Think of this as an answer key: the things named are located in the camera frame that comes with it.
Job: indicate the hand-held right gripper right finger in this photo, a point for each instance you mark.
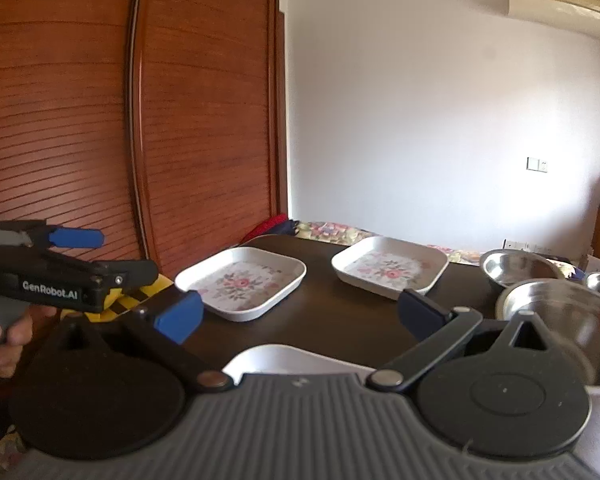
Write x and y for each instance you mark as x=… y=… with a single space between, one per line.
x=420 y=312

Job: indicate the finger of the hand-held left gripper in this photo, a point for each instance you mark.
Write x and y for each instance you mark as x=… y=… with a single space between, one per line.
x=75 y=238
x=130 y=275

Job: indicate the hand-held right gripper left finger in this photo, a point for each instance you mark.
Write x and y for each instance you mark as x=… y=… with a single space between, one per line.
x=180 y=317

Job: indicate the person's left hand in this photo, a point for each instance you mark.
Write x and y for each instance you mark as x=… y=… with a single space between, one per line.
x=30 y=325

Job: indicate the yellow black striped object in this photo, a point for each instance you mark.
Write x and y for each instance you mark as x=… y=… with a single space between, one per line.
x=115 y=302

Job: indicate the white square floral plate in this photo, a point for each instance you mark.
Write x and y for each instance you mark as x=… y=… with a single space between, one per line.
x=240 y=280
x=390 y=265

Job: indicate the floral bed blanket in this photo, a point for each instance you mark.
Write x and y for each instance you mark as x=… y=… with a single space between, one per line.
x=340 y=232

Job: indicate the red cloth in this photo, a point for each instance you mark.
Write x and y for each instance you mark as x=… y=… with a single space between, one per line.
x=265 y=227

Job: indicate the dark blue cloth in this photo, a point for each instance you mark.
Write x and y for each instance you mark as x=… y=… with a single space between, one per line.
x=290 y=227

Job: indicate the large steel bowl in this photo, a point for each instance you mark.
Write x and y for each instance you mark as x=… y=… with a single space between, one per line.
x=575 y=320

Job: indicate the floral patterned cloth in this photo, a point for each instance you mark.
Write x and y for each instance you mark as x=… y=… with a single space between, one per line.
x=5 y=452

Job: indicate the brown wooden wardrobe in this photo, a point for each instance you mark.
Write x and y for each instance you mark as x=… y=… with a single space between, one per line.
x=195 y=110

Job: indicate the white cardboard box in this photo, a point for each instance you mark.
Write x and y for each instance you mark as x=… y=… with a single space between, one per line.
x=595 y=262

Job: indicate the white wall socket row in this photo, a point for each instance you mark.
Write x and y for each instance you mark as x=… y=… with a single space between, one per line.
x=515 y=244

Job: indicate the white wall switch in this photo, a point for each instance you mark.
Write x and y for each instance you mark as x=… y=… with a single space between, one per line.
x=537 y=164

